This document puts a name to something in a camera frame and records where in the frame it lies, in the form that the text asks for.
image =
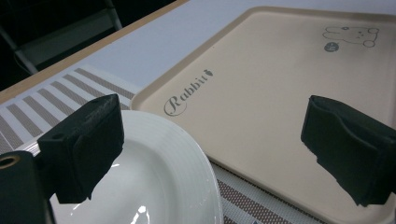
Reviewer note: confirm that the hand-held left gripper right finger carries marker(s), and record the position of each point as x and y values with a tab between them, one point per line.
348	146

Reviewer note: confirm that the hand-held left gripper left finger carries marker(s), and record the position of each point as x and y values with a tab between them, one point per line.
81	149

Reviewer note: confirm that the white round plate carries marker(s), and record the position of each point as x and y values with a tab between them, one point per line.
162	174

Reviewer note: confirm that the beige plastic tray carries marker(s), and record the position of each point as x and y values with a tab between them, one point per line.
249	93

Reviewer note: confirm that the brown striped placemat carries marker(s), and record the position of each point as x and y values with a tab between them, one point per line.
46	102

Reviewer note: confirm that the white metal stand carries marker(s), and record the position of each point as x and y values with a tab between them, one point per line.
62	40

